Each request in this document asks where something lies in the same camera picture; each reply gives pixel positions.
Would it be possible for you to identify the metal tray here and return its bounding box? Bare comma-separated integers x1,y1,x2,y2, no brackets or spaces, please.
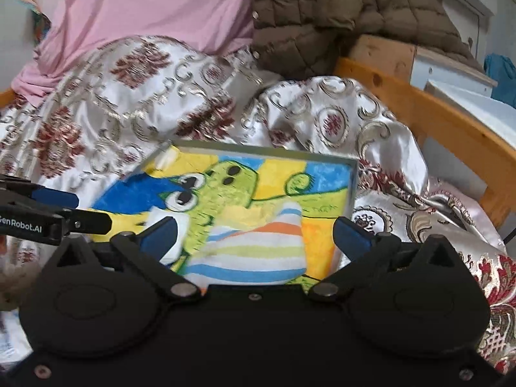
86,140,360,287

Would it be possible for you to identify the white panel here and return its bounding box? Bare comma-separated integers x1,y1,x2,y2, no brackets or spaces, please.
425,81,516,138

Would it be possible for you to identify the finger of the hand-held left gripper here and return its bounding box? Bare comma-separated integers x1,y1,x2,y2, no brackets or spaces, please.
62,208,113,237
29,186,80,211

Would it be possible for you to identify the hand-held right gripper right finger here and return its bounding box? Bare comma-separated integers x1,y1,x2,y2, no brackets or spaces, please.
308,216,462,301

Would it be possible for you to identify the cartoon print towel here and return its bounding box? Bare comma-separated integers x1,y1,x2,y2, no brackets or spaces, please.
86,147,355,287

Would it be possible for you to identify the pink pillow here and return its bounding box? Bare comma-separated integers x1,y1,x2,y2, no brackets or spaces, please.
11,0,255,97

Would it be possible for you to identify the teal cloth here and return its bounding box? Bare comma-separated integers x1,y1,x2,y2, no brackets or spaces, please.
484,54,516,107

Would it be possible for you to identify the wooden bed frame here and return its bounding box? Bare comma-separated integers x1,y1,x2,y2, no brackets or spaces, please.
0,57,516,226

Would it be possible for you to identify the brown puffer jacket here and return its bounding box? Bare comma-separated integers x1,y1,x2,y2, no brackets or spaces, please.
252,0,484,79

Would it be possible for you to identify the patterned satin blanket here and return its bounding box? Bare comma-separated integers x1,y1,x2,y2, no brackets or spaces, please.
0,36,516,375

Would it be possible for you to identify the large wall poster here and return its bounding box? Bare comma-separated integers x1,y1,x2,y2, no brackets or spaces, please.
16,0,52,45

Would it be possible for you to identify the striped sock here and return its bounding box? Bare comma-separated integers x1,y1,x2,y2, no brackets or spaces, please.
183,202,309,287

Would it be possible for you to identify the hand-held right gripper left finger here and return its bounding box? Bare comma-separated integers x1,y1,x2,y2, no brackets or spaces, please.
54,216,201,301

